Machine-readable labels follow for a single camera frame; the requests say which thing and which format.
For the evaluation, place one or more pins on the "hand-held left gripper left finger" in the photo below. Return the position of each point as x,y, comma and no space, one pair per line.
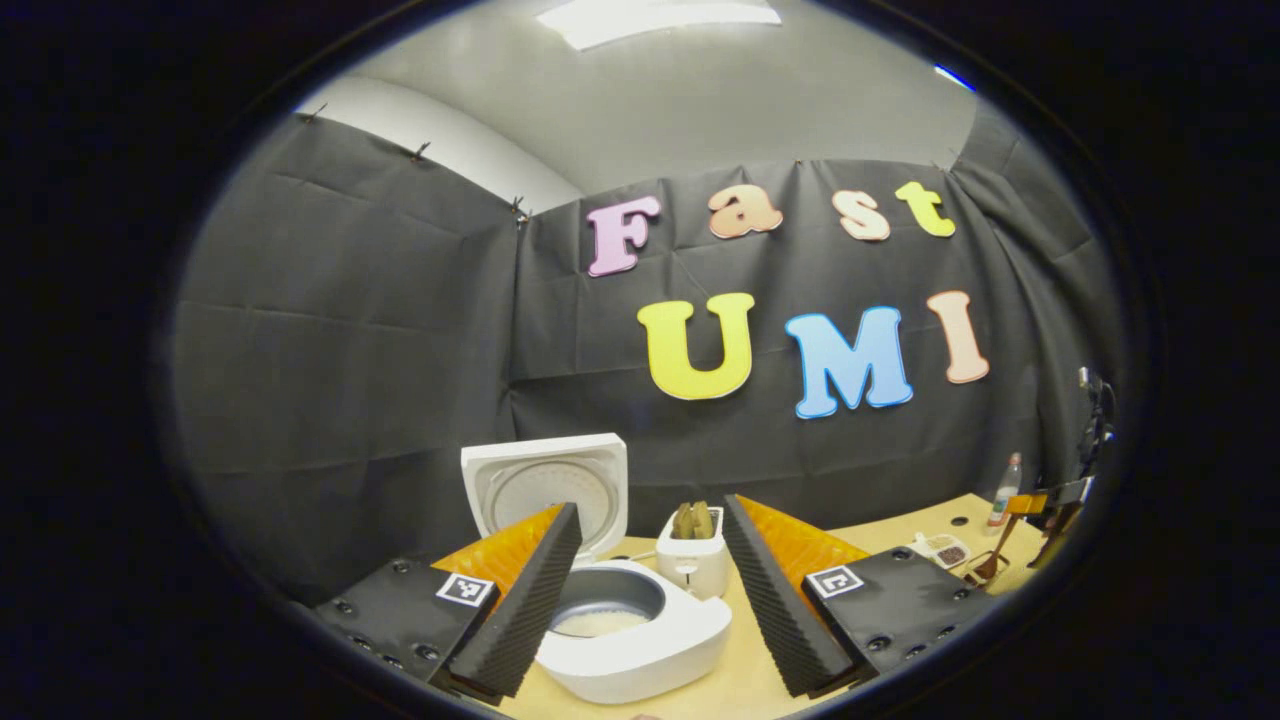
520,610

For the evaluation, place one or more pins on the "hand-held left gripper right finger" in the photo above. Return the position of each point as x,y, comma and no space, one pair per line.
775,610

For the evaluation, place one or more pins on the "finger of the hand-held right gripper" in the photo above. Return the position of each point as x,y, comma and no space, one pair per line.
1065,492

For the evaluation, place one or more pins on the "white rice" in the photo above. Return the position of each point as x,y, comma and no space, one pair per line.
600,624

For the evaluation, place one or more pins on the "brown wooden spoon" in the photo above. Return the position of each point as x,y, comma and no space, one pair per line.
993,560

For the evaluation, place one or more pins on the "white rice cooker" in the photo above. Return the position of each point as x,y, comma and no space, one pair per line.
650,660

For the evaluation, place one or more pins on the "clear plastic bottle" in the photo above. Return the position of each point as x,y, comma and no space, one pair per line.
1003,495

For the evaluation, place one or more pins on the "white toaster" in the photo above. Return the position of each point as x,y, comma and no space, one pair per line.
695,565

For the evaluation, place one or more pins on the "brown bread slice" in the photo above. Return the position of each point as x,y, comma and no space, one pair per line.
684,522
704,520

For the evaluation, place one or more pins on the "white divided grain dish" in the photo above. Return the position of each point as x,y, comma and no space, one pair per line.
942,550

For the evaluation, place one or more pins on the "black backdrop cloth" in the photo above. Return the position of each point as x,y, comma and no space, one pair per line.
350,380

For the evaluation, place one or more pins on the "ceiling light panel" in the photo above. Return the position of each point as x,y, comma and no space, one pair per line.
655,20

